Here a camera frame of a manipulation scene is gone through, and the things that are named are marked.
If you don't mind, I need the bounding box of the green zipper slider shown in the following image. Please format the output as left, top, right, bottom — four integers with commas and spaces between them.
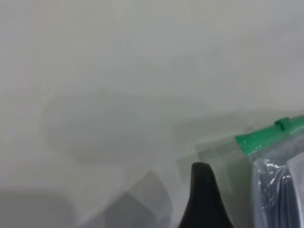
274, 117, 291, 131

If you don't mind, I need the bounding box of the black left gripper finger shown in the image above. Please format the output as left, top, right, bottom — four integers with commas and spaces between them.
178, 162, 236, 228

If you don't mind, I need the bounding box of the clear plastic zip bag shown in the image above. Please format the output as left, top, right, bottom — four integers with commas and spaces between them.
235, 114, 304, 228

